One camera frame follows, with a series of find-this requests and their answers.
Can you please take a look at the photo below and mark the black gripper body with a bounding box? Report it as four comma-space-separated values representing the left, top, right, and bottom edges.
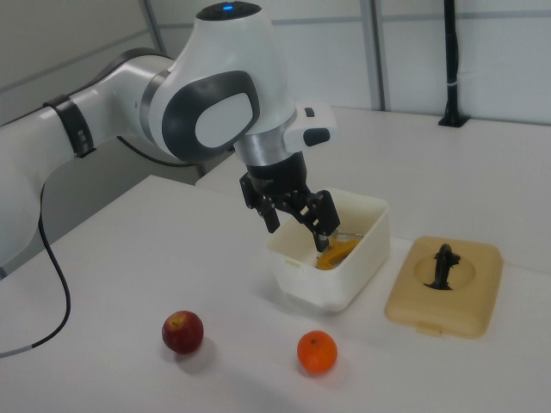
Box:
238, 153, 311, 208

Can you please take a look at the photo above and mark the red apple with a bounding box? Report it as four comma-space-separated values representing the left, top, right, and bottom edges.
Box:
161, 310, 205, 355

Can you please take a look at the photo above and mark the white plastic container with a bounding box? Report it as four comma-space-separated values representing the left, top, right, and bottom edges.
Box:
266, 187, 391, 312

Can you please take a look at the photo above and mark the orange fruit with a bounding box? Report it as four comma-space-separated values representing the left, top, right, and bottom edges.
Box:
296, 330, 338, 373

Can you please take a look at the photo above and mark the yellow and silver tool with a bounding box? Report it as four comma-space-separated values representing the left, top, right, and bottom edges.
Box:
315, 231, 368, 272

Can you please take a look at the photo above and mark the black pole with base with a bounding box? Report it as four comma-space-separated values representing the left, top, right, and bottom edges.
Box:
437, 0, 471, 127

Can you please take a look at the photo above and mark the beige lid with black handle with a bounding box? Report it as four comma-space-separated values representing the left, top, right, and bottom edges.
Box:
383, 235, 505, 342

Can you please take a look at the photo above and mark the black cable strap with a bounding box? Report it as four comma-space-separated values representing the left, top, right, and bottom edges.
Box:
42, 93, 97, 160

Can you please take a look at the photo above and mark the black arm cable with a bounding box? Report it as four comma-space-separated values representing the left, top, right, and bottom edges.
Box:
0, 135, 207, 359

